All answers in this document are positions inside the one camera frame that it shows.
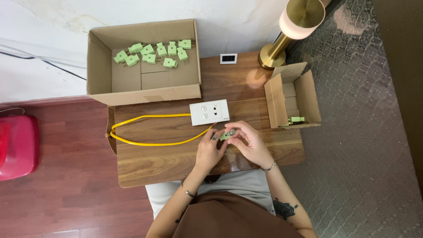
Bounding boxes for group of green plugs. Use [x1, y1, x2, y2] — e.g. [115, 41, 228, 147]
[113, 39, 193, 69]

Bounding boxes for red plastic object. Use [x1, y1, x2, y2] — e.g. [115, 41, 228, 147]
[0, 114, 40, 182]

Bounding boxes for black wall cable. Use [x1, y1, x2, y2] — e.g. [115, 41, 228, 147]
[0, 50, 87, 81]

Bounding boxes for silver bangle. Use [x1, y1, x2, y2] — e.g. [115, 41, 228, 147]
[180, 180, 198, 198]

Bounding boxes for large open cardboard box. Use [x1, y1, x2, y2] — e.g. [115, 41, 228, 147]
[87, 19, 203, 106]

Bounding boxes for wooden table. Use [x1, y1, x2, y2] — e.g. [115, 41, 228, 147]
[106, 51, 305, 188]

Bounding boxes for brass table lamp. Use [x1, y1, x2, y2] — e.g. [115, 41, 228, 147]
[258, 0, 326, 70]

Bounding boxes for yellow cable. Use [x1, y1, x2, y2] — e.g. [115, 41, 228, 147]
[110, 113, 216, 147]

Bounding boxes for person's right hand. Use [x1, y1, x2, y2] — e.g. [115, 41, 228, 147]
[225, 121, 275, 170]

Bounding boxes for person's brown garment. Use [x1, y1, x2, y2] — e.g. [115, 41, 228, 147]
[172, 191, 305, 238]

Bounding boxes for white wall socket switch plate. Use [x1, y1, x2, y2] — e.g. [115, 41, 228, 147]
[189, 99, 230, 126]

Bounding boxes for white wall cable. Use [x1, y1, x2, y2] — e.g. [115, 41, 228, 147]
[0, 42, 87, 71]

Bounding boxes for small open cardboard box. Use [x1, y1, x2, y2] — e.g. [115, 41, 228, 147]
[264, 62, 322, 129]

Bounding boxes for person's left hand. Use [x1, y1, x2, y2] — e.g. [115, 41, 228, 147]
[194, 128, 229, 175]

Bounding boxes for person's white trousers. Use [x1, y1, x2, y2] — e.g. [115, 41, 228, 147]
[145, 169, 276, 220]

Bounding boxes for silver beaded bracelet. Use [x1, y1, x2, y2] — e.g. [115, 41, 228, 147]
[260, 159, 277, 173]

